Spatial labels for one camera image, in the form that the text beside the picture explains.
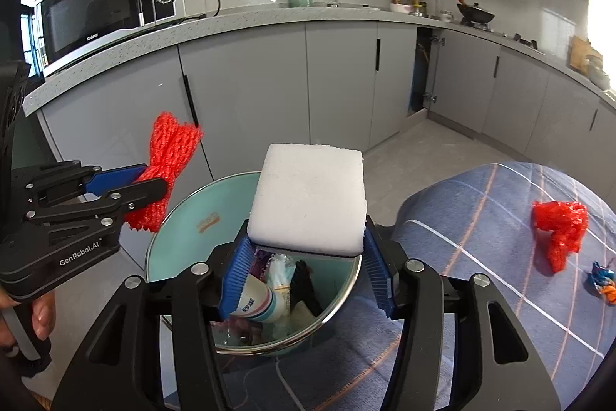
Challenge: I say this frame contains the red plastic bag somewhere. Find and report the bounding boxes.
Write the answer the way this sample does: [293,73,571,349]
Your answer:
[532,200,589,274]

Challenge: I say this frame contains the gas stove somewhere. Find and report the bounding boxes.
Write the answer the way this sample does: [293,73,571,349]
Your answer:
[459,18,542,50]

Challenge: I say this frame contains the black wok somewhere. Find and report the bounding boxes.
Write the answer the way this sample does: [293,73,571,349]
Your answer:
[451,0,495,24]

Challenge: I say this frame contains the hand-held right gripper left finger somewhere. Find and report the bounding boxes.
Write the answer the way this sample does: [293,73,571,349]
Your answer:
[50,234,256,411]

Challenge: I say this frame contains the grey kitchen counter cabinets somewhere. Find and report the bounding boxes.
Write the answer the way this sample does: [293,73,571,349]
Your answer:
[22,4,616,258]

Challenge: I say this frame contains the colourful candy wrapper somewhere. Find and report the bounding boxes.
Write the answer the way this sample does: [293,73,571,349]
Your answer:
[586,261,616,306]

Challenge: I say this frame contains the wooden cutting board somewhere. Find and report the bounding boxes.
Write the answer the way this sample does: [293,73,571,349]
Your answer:
[569,35,602,72]

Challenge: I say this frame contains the person's left hand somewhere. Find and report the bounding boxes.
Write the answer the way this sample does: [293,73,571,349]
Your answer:
[0,286,57,359]

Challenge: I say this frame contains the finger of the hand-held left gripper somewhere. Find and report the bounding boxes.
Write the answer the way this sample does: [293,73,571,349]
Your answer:
[12,161,155,210]
[26,177,168,226]

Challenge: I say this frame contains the teal trash can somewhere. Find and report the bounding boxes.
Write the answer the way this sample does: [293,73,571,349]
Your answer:
[144,171,363,356]

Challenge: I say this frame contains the bright window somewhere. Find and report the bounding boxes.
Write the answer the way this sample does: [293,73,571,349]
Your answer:
[589,0,616,70]

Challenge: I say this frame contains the blue plaid tablecloth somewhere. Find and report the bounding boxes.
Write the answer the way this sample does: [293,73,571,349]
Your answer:
[212,161,616,411]

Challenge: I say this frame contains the white printed cup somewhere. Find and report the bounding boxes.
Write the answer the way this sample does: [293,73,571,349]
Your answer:
[230,281,290,322]

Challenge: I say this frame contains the white foam block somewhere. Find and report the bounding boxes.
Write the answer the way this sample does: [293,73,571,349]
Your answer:
[246,143,367,258]

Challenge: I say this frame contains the red foam net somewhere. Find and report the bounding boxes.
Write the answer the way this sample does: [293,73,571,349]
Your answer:
[122,111,203,233]

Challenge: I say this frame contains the black plastic scrap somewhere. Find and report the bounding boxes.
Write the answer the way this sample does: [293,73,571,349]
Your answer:
[289,259,323,315]

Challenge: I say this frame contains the silver microwave oven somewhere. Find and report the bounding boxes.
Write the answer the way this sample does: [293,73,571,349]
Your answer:
[33,0,187,79]

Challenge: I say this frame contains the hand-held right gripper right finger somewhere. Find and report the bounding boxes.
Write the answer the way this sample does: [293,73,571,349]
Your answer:
[363,216,561,411]

